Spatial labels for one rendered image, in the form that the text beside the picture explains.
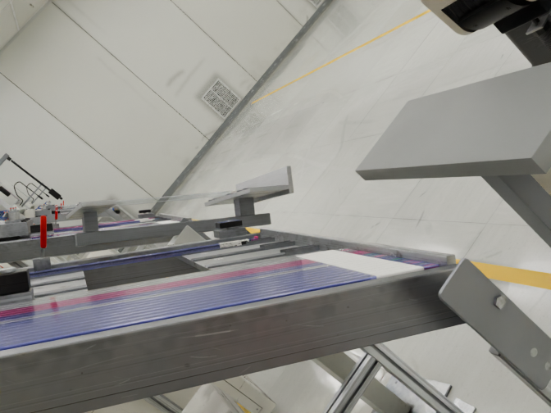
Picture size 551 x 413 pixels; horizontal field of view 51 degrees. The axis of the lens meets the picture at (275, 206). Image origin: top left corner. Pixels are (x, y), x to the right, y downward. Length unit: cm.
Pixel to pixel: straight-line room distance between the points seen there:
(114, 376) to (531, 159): 70
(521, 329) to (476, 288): 7
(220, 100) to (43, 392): 855
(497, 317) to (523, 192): 73
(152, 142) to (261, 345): 821
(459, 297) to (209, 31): 871
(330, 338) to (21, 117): 823
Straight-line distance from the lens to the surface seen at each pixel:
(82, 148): 864
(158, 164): 872
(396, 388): 185
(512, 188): 132
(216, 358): 55
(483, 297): 62
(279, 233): 115
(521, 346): 66
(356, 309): 60
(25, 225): 230
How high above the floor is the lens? 108
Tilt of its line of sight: 15 degrees down
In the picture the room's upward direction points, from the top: 49 degrees counter-clockwise
